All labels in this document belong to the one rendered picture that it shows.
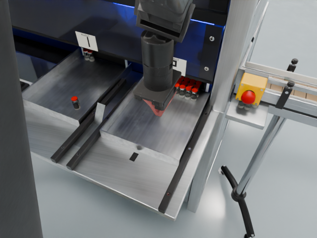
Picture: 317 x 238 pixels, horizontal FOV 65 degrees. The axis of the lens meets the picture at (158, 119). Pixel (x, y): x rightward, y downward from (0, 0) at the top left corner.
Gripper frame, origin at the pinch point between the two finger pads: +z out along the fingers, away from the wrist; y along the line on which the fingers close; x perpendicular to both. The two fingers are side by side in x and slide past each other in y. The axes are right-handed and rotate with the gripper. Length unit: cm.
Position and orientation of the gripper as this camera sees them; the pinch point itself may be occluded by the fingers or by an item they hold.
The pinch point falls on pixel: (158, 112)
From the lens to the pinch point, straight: 56.7
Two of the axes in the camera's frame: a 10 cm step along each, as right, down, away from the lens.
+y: 4.3, -6.8, 5.9
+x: -9.0, -3.2, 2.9
